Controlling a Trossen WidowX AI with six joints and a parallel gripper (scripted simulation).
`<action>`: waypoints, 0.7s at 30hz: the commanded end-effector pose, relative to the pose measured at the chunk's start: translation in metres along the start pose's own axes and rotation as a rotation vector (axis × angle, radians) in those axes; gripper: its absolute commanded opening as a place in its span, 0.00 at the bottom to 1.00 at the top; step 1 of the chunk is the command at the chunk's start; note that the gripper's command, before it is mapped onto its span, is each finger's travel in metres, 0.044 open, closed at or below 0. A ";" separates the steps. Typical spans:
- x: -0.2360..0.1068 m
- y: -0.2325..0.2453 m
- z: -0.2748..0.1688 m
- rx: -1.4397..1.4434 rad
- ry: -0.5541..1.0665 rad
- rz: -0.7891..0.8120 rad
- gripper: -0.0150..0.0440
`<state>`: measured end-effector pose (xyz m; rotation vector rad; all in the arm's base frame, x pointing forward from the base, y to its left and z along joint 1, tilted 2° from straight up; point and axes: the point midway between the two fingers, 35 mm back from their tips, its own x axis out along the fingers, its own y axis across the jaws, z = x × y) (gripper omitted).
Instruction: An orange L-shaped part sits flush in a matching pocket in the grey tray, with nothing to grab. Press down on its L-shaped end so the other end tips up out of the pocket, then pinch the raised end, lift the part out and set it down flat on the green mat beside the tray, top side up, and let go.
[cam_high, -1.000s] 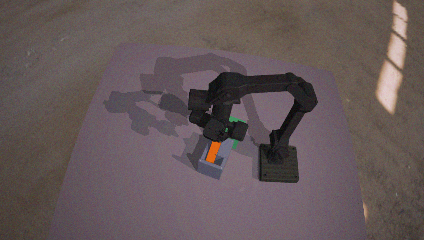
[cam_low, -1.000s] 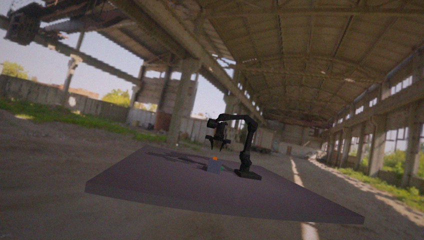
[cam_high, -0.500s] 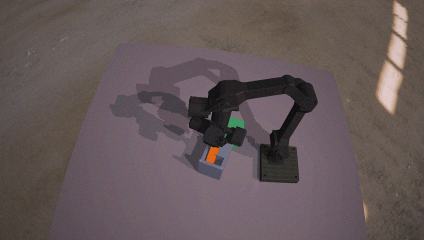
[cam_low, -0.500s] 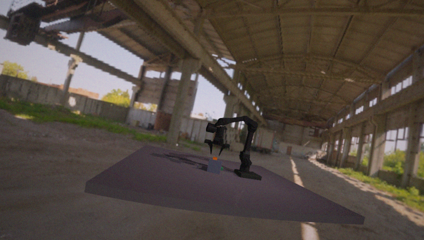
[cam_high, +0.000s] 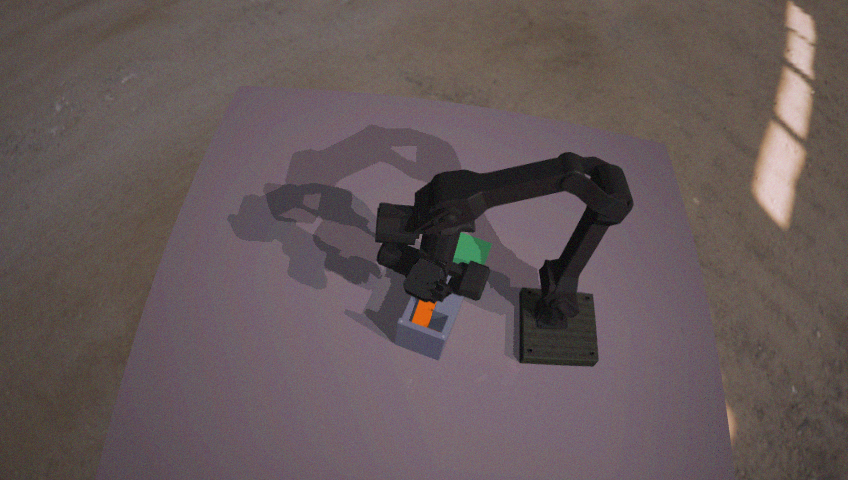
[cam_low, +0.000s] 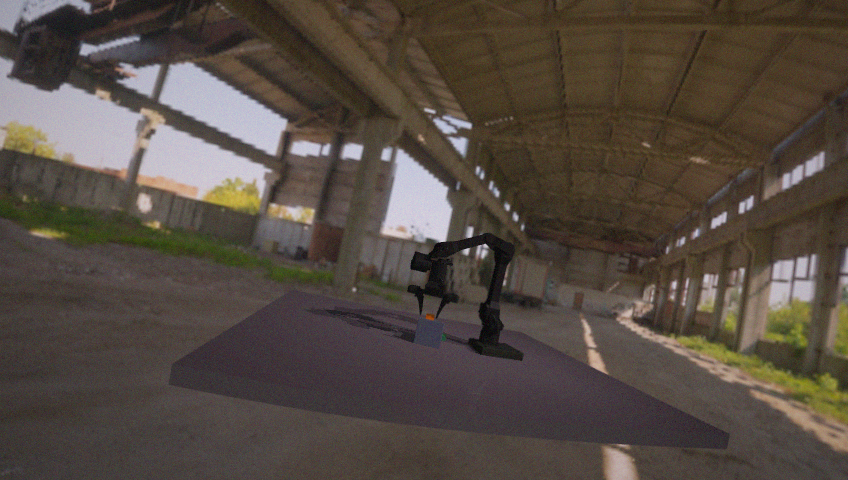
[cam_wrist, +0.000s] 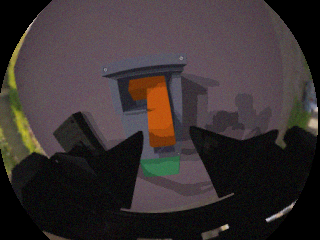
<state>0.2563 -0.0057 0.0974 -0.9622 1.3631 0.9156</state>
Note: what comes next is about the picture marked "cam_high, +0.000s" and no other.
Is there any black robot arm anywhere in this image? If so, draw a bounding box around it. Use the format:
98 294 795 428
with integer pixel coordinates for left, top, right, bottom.
375 152 634 329

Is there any orange l-shaped part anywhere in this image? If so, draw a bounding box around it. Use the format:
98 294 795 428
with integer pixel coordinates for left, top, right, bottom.
412 300 437 328

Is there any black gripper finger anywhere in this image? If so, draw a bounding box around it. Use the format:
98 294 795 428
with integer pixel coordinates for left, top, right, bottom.
446 277 462 297
393 245 419 277

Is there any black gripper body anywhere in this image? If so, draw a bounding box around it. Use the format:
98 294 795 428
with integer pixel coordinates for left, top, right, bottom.
376 240 490 301

